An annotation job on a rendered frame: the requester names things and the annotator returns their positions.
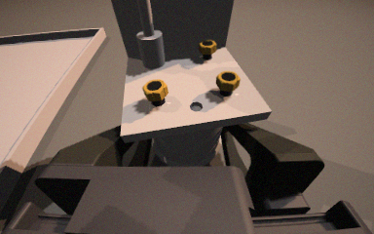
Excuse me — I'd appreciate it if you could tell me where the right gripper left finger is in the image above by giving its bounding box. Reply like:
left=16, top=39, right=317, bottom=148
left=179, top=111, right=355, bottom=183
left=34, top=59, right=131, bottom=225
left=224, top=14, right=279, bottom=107
left=48, top=125, right=152, bottom=167

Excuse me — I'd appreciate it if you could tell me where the beige rectangular tray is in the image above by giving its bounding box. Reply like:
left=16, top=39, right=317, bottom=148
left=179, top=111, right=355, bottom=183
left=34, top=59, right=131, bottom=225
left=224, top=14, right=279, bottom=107
left=0, top=28, right=106, bottom=214

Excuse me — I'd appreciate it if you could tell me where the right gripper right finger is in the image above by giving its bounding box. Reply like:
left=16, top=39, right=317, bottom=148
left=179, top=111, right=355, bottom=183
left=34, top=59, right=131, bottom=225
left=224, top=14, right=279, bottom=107
left=221, top=123, right=324, bottom=206

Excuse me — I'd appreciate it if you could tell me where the blue nut driver barrel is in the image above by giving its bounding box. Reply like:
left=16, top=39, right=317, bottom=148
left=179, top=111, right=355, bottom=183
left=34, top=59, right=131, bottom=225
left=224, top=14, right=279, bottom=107
left=136, top=0, right=166, bottom=69

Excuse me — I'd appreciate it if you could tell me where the yellow hex nut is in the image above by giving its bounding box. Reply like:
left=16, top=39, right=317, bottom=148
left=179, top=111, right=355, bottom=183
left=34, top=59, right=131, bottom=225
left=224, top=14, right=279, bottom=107
left=142, top=80, right=168, bottom=101
left=216, top=71, right=241, bottom=92
left=199, top=40, right=216, bottom=55

